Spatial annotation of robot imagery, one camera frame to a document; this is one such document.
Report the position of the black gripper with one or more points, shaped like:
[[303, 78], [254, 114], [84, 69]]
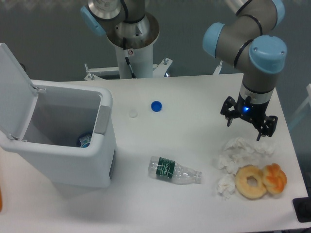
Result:
[[250, 112]]

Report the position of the clear plastic bottle green label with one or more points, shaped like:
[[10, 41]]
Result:
[[170, 171]]

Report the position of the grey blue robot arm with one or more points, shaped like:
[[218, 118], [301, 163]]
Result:
[[246, 45]]

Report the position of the blue bottle cap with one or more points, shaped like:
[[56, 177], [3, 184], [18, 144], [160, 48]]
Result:
[[156, 106]]

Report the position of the white bottle cap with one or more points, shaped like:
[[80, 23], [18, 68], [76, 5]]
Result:
[[133, 113]]

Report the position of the large crumpled white tissue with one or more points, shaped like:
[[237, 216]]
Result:
[[239, 152]]

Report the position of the orange glazed twisted bread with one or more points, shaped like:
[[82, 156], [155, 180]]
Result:
[[274, 178]]

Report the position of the small crumpled white tissue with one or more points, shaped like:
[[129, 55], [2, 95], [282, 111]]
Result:
[[226, 186]]

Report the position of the black device at table corner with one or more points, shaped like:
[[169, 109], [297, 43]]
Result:
[[302, 207]]

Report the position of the blue item inside bin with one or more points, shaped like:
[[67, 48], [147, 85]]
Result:
[[84, 140]]

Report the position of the white trash bin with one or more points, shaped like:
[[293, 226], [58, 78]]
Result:
[[62, 113]]

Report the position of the white trash bin lid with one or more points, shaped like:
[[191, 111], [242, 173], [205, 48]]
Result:
[[18, 96]]

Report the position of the orange object at left edge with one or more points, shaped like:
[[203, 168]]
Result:
[[1, 200]]

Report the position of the white frame at right edge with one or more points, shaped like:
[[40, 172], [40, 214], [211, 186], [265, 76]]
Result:
[[301, 111]]

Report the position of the plain ring donut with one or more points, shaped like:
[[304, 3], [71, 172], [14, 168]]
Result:
[[248, 181]]

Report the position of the white metal base frame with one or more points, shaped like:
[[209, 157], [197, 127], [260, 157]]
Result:
[[158, 70]]

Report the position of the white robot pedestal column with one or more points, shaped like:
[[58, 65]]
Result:
[[136, 59]]

